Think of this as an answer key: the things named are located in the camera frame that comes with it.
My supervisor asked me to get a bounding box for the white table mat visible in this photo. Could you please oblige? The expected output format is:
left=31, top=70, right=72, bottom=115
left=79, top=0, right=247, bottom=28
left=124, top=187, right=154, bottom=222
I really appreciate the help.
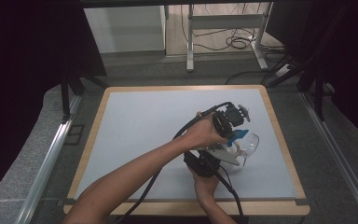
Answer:
left=74, top=88, right=296, bottom=201

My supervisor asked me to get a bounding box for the hand-held gripper black cable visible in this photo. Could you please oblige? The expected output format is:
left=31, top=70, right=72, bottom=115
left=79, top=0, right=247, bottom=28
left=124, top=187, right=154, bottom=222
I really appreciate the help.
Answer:
left=213, top=169, right=247, bottom=224
left=115, top=101, right=234, bottom=224

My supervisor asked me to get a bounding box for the clear plastic round lid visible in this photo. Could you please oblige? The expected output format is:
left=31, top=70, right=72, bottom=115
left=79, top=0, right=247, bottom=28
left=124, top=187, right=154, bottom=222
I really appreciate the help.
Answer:
left=300, top=91, right=358, bottom=224

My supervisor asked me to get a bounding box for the left hand-held gripper black cable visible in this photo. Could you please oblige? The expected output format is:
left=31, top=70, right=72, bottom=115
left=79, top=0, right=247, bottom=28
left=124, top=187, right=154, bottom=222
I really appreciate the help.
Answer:
left=115, top=101, right=234, bottom=224

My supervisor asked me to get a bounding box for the clear jar with beige rim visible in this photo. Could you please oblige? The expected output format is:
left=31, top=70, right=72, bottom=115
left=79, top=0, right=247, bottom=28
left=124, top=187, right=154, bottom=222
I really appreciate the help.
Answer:
left=220, top=132, right=261, bottom=169

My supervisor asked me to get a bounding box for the aluminium floor rail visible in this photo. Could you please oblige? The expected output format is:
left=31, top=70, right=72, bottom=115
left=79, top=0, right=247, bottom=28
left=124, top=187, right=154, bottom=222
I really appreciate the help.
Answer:
left=15, top=94, right=82, bottom=224

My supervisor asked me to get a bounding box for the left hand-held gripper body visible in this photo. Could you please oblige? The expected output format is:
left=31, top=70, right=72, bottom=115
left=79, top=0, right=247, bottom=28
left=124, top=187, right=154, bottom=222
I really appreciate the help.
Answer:
left=222, top=102, right=252, bottom=127

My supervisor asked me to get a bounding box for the tangle of black floor cables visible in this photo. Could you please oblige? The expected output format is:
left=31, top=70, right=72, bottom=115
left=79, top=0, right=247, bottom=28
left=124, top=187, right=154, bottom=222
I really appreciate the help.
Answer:
left=180, top=3, right=287, bottom=53

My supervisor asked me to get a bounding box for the white cabinet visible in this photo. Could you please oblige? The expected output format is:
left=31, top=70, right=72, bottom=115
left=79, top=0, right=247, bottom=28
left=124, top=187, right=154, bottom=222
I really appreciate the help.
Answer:
left=83, top=5, right=167, bottom=54

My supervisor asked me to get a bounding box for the right hand-held gripper black cable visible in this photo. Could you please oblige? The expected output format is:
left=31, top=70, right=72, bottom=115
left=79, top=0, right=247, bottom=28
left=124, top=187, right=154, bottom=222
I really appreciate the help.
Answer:
left=213, top=169, right=247, bottom=224

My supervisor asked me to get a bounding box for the person's right hand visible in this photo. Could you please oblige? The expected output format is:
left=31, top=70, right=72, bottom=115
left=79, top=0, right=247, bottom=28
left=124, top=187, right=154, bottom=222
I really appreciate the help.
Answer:
left=187, top=167, right=221, bottom=203

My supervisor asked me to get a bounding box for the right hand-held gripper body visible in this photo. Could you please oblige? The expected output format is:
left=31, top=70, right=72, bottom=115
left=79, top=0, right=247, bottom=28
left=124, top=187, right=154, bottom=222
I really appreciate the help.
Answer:
left=183, top=145, right=241, bottom=179

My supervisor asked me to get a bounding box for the white power strip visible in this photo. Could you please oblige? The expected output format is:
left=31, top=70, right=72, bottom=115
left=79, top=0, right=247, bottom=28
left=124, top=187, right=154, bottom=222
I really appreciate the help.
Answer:
left=274, top=63, right=292, bottom=77

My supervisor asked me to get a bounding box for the person's left hand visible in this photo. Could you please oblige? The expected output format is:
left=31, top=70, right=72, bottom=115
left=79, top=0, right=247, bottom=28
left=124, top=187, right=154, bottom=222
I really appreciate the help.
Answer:
left=183, top=111, right=229, bottom=150

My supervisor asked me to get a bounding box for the blue and white milk pouch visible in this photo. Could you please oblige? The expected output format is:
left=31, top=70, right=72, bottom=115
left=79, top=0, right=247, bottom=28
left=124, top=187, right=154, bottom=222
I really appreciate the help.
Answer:
left=227, top=128, right=250, bottom=148

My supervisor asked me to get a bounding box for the white metal desk frame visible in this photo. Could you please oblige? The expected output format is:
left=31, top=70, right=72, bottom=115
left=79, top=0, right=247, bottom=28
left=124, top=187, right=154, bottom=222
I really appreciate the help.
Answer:
left=186, top=3, right=273, bottom=73

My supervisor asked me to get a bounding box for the black curtain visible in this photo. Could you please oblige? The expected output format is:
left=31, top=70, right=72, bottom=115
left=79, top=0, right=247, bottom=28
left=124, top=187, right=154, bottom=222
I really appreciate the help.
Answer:
left=267, top=0, right=358, bottom=148
left=0, top=0, right=107, bottom=206

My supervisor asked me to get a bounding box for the black metal stand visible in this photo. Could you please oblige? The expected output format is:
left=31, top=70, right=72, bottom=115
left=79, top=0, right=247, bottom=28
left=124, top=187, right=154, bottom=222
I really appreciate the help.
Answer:
left=60, top=69, right=110, bottom=123
left=260, top=55, right=328, bottom=122

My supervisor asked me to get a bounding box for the black square floor frame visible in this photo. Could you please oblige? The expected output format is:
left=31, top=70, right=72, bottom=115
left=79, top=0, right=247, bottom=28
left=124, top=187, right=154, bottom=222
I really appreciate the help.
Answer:
left=63, top=123, right=86, bottom=147

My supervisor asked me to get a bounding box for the single black floor cable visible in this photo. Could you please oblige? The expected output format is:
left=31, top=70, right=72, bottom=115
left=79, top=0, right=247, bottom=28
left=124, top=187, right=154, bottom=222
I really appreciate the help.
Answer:
left=224, top=70, right=266, bottom=86

